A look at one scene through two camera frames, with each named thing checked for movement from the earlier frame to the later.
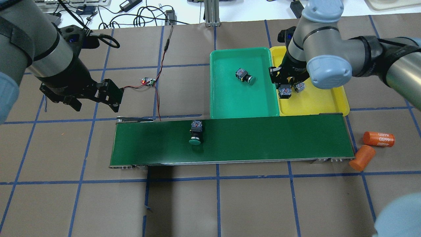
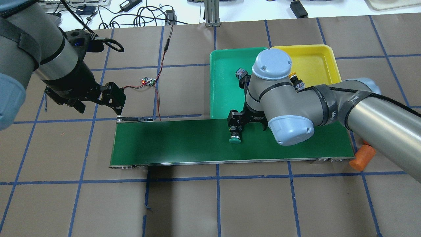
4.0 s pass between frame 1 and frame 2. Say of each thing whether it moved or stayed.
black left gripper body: stayed
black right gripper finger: moved
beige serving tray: stayed
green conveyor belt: stayed
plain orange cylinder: stayed
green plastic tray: stayed
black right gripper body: moved
